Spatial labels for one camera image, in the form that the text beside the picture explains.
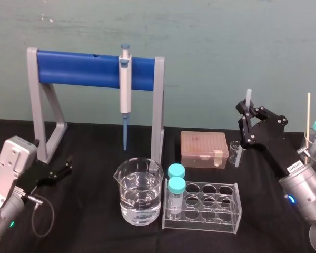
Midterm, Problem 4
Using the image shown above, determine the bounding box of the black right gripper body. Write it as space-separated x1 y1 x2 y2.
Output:
248 112 305 182

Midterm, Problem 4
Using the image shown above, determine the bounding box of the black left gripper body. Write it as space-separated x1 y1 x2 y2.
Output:
17 159 60 195

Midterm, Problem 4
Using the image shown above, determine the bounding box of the clear glass stirring rod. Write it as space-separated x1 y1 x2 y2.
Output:
235 88 254 168

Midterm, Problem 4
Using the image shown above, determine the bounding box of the small empty glass beaker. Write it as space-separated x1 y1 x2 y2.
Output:
228 140 244 164

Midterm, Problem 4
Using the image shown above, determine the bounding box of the beige tape strip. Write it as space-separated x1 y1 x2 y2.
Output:
213 149 224 169

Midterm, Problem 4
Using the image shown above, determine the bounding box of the glass beaker holding tubes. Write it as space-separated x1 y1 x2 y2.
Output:
301 131 316 171

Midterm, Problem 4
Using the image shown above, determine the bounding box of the thin wooden stick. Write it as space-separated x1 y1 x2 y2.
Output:
305 92 312 166

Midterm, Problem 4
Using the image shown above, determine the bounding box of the black table cloth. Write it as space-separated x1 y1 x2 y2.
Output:
0 118 316 253

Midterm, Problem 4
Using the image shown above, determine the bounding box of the brown translucent pipette tip box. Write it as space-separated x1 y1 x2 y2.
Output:
180 131 230 169

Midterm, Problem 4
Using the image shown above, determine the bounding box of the large glass beaker with water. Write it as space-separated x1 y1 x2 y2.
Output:
113 157 165 226

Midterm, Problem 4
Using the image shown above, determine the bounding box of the clear acrylic tube rack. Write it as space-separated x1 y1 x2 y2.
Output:
161 181 243 235

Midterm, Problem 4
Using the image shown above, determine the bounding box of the white and blue pipette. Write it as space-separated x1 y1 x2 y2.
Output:
118 43 133 151

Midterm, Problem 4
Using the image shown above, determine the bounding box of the grey and blue pipette stand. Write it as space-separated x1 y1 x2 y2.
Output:
26 47 165 166

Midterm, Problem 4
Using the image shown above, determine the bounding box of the thin dark left gripper cable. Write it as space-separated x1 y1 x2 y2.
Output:
23 193 56 237

